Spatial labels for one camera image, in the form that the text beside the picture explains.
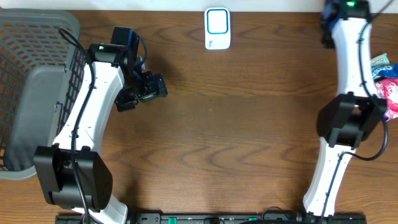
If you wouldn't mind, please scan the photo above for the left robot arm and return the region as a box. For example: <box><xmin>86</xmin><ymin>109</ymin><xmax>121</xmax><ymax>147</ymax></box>
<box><xmin>34</xmin><ymin>27</ymin><xmax>168</xmax><ymax>223</ymax></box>

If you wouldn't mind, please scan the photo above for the purple snack package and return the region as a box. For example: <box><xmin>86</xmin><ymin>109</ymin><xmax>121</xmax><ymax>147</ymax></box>
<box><xmin>376</xmin><ymin>78</ymin><xmax>397</xmax><ymax>121</ymax></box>

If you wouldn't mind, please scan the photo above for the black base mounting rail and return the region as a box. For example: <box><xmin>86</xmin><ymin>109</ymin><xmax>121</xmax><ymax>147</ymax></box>
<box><xmin>55</xmin><ymin>212</ymin><xmax>368</xmax><ymax>224</ymax></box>

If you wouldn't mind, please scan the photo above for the mint green wipes pack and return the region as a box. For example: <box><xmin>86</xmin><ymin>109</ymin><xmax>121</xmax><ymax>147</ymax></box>
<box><xmin>371</xmin><ymin>53</ymin><xmax>390</xmax><ymax>68</ymax></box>

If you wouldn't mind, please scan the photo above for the grey plastic mesh basket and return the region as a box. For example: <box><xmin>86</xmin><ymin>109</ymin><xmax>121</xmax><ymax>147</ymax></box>
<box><xmin>1</xmin><ymin>9</ymin><xmax>85</xmax><ymax>180</ymax></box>

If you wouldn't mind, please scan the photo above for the blue Oreo cookie pack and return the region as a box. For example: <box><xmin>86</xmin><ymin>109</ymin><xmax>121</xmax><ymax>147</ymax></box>
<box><xmin>372</xmin><ymin>63</ymin><xmax>398</xmax><ymax>80</ymax></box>

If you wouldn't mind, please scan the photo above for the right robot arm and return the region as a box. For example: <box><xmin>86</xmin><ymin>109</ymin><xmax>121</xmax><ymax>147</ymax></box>
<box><xmin>303</xmin><ymin>0</ymin><xmax>388</xmax><ymax>223</ymax></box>

